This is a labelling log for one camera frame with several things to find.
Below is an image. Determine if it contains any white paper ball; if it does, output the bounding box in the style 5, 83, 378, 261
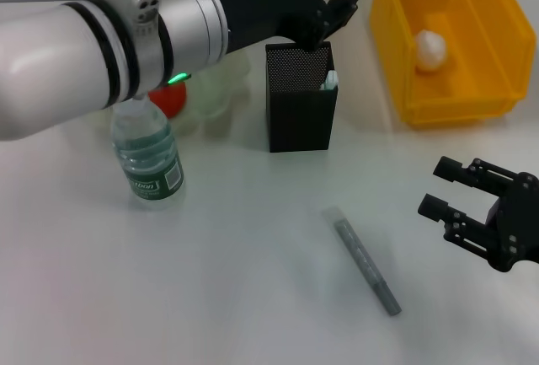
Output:
414, 29, 448, 72

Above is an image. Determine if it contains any yellow plastic bin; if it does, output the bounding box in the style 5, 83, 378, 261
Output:
369, 0, 538, 130

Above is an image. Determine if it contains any grey marker pen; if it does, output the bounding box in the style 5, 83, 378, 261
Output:
323, 207, 403, 317

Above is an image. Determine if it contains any green translucent pen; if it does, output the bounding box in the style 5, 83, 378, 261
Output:
320, 69, 340, 92

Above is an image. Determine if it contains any black mesh pen holder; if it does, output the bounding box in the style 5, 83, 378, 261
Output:
264, 40, 340, 153

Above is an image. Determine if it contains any green glass fruit plate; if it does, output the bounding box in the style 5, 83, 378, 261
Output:
170, 51, 253, 135

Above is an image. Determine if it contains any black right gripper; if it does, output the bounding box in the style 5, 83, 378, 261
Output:
418, 156, 539, 273

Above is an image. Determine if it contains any clear green-label water bottle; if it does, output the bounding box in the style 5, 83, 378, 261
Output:
110, 97, 186, 211

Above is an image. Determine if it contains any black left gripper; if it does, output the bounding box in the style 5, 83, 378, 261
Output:
208, 0, 366, 54

